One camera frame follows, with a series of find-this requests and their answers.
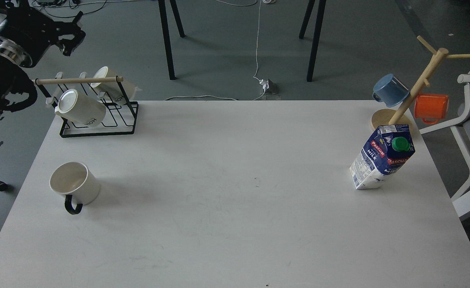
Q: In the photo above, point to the black table leg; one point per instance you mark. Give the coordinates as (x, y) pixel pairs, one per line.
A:
(316, 33)
(166, 34)

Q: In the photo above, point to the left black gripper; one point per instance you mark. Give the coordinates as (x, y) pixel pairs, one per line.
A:
(26, 33)

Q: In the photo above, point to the black table leg right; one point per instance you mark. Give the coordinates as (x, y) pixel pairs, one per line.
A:
(316, 33)

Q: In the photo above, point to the black wire mug rack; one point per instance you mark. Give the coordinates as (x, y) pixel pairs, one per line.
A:
(119, 120)

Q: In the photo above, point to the orange mug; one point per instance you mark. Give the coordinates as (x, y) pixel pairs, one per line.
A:
(431, 108)

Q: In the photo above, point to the wooden mug tree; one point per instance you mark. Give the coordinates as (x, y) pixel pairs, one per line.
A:
(389, 116)

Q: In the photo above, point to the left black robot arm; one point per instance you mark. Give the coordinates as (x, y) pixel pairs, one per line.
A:
(17, 91)

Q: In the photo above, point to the black table leg left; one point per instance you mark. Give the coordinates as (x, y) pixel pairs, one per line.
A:
(166, 34)

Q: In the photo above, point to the blue white milk carton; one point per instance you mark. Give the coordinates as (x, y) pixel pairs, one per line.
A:
(384, 153)

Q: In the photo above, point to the white mug black handle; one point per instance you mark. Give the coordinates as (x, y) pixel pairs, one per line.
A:
(76, 183)

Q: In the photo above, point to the cream mug on rack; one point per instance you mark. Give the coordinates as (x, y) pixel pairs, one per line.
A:
(80, 108)
(114, 92)

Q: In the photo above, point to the white power adapter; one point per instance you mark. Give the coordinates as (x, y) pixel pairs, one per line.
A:
(268, 87)

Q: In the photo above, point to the cream mug front on rack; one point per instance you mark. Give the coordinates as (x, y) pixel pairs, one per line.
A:
(80, 108)

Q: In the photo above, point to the blue mug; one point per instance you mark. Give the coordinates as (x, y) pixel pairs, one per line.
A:
(390, 91)

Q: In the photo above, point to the white chair frame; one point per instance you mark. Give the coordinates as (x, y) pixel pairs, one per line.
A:
(468, 132)

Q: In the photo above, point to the cream mug rear on rack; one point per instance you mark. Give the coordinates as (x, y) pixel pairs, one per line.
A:
(114, 92)

